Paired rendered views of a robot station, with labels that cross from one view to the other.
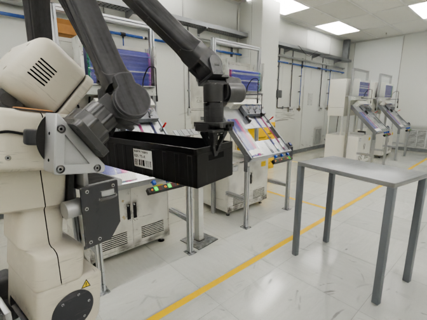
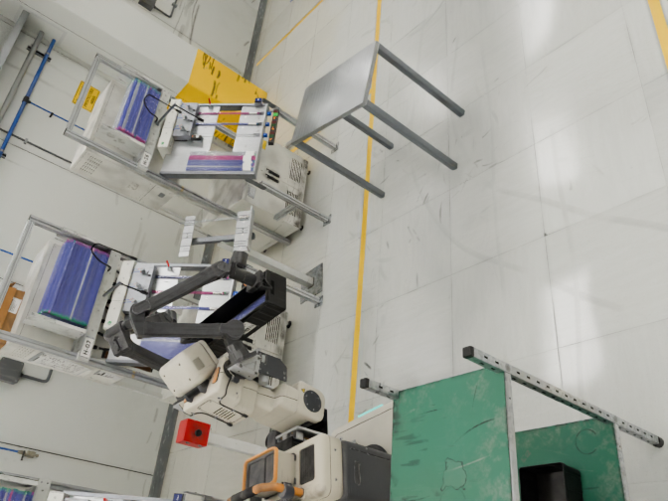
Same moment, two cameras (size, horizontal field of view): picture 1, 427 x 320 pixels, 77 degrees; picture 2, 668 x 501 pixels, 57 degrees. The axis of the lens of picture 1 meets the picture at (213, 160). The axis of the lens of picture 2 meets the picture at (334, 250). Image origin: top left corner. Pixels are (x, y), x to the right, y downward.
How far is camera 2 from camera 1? 200 cm
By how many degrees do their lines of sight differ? 20
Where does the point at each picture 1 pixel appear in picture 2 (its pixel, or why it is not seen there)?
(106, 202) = (267, 362)
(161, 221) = not seen: hidden behind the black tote
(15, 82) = (202, 377)
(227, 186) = (267, 213)
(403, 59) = not seen: outside the picture
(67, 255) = (284, 392)
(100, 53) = (204, 333)
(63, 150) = (249, 368)
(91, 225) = (275, 374)
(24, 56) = (189, 368)
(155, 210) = not seen: hidden behind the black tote
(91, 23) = (187, 331)
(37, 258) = (279, 404)
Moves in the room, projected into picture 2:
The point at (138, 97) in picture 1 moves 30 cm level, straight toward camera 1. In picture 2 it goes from (235, 325) to (268, 339)
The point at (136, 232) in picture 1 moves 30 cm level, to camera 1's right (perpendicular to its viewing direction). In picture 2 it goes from (268, 347) to (289, 310)
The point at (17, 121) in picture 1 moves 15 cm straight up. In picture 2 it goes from (223, 383) to (190, 372)
